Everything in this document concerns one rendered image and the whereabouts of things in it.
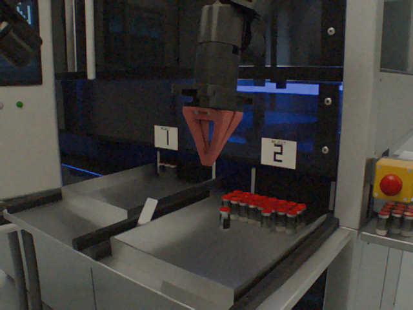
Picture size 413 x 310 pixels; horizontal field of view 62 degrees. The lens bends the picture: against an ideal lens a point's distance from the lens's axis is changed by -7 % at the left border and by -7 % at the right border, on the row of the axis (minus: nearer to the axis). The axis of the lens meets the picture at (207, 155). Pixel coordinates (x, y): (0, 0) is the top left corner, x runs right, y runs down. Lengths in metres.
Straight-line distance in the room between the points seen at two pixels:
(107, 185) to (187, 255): 0.47
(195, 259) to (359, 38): 0.51
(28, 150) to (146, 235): 0.68
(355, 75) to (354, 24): 0.10
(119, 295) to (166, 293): 0.88
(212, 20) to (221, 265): 0.38
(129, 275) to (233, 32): 0.40
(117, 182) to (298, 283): 0.66
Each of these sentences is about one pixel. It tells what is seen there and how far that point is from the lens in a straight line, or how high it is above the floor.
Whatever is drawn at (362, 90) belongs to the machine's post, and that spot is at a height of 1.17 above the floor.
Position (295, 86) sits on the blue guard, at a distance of 0.80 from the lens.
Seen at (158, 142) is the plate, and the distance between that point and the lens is 1.04.
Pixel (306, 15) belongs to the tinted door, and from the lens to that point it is 0.81.
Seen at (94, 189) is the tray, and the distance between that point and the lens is 1.05.
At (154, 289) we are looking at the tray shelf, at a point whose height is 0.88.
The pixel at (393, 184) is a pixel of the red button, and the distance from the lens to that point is 0.73.
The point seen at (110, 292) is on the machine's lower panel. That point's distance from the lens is 1.48.
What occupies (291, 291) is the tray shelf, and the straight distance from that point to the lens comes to 0.58.
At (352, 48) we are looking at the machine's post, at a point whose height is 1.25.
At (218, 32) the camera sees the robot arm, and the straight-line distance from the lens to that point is 0.47.
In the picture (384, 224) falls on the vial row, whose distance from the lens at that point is 0.80.
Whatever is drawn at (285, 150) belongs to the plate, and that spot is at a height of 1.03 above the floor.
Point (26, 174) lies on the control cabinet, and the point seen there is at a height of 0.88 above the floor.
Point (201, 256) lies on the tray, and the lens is 0.66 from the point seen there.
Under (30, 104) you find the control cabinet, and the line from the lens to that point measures 1.28.
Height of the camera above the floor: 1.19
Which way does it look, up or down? 12 degrees down
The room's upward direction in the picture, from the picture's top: straight up
